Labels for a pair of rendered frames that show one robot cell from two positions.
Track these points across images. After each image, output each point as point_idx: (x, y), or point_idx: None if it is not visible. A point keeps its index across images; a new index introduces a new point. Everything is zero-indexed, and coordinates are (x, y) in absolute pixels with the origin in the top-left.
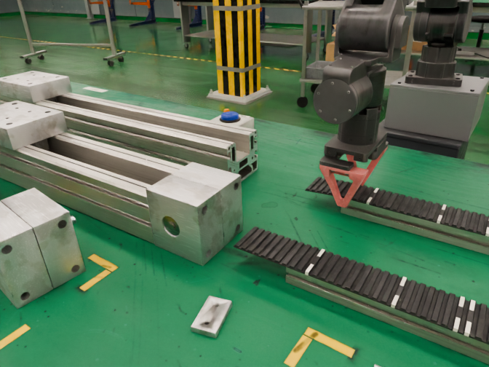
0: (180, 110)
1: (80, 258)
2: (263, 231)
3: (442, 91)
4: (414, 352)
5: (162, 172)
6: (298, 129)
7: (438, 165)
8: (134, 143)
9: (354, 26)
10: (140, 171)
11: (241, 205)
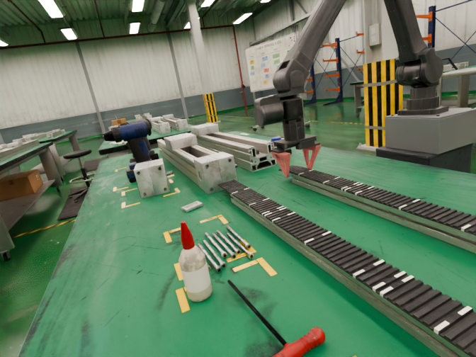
0: None
1: (167, 185)
2: (235, 180)
3: (416, 117)
4: (250, 227)
5: None
6: (325, 149)
7: (389, 166)
8: (224, 151)
9: (276, 79)
10: None
11: (235, 171)
